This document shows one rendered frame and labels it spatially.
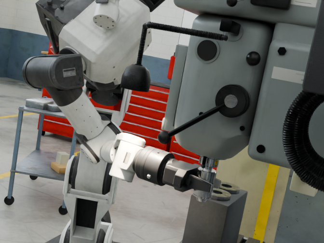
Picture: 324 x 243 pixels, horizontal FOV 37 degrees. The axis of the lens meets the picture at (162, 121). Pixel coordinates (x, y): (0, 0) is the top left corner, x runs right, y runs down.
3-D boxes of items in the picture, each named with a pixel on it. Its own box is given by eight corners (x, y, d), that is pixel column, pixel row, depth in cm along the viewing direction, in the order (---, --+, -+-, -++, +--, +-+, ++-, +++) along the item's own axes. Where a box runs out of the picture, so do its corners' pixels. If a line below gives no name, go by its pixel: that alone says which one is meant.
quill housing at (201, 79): (161, 149, 111) (187, 8, 106) (188, 139, 131) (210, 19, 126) (242, 170, 105) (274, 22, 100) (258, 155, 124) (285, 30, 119)
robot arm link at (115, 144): (127, 132, 127) (115, 131, 140) (115, 165, 126) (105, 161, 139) (149, 141, 129) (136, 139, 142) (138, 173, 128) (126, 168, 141)
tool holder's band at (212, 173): (220, 176, 119) (221, 171, 119) (206, 176, 116) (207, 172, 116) (207, 169, 122) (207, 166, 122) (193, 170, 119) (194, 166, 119)
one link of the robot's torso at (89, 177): (71, 183, 194) (90, 68, 191) (114, 192, 194) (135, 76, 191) (62, 192, 179) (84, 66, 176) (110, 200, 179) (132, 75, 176)
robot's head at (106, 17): (93, 30, 140) (91, 12, 132) (101, 2, 144) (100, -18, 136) (116, 34, 140) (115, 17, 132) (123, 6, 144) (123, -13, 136)
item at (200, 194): (215, 198, 120) (220, 176, 119) (201, 200, 117) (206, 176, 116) (202, 192, 123) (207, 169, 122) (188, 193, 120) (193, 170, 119)
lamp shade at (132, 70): (120, 85, 124) (124, 60, 123) (148, 89, 125) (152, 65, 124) (120, 87, 117) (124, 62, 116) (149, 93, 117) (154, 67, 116)
